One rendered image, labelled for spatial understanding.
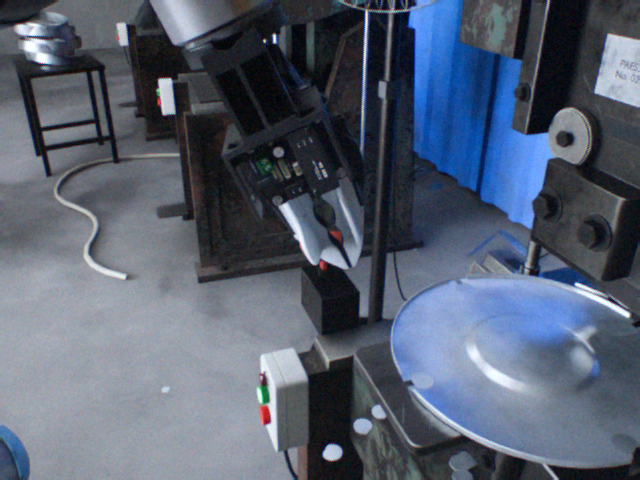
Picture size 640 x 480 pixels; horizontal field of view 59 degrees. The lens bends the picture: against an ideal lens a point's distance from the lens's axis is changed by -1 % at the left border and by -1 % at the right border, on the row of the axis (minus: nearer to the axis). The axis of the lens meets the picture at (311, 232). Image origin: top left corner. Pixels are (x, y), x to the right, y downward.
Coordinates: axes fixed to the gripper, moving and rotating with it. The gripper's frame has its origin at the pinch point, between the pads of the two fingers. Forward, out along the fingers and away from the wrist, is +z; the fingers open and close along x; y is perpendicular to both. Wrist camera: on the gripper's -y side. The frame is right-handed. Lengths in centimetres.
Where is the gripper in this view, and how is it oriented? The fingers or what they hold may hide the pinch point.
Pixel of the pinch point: (343, 249)
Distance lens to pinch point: 48.2
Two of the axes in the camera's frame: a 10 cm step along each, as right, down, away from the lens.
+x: 9.1, -3.9, -1.5
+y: 0.6, 4.7, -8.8
